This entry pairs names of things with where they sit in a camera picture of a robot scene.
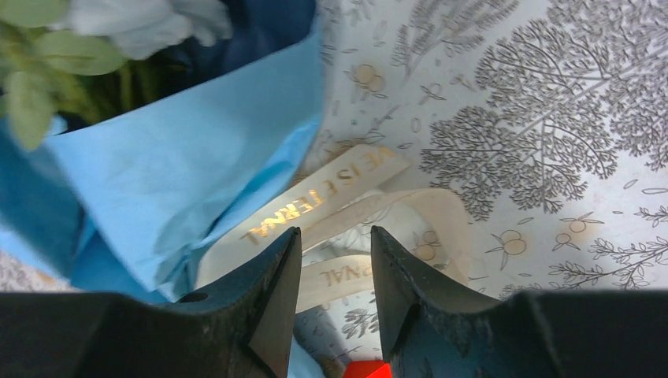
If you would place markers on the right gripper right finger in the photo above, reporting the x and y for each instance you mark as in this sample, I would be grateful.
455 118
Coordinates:
432 326

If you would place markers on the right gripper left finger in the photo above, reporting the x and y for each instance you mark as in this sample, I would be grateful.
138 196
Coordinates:
237 326

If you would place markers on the cream printed ribbon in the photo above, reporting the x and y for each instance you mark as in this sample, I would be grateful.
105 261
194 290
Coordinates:
333 200

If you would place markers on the flower bouquet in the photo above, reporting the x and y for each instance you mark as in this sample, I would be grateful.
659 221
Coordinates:
135 134

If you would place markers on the red block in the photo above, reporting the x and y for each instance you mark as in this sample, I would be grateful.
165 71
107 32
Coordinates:
367 369

